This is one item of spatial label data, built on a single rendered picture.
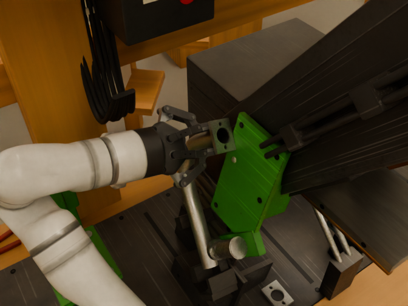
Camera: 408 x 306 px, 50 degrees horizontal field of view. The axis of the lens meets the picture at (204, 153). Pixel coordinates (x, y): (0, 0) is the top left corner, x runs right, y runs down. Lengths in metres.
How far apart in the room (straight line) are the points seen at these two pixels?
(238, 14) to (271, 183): 0.54
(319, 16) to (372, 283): 3.09
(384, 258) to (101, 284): 0.43
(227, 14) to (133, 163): 0.57
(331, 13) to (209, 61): 3.10
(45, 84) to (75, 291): 0.40
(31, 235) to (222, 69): 0.48
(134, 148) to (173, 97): 2.23
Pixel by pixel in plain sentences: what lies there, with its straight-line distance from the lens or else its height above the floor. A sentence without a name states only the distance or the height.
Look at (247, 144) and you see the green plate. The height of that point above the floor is 1.24.
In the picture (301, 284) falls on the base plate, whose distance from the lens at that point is 0.96.
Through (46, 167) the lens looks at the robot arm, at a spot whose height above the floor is 1.33.
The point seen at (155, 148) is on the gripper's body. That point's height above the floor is 1.28.
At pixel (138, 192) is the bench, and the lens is 1.12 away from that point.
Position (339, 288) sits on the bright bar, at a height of 0.93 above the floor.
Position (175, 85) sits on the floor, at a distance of 2.96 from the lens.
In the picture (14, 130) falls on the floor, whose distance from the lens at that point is 2.82.
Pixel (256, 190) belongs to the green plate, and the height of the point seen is 1.18.
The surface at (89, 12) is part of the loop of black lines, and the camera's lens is 0.81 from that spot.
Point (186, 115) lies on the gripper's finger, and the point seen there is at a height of 1.27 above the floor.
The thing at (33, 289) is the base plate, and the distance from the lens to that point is 0.99.
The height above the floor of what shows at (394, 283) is 0.90.
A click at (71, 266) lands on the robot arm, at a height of 1.25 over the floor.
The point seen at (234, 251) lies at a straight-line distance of 0.76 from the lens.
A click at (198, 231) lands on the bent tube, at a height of 1.04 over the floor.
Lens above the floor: 1.72
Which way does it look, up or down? 44 degrees down
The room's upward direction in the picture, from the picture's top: straight up
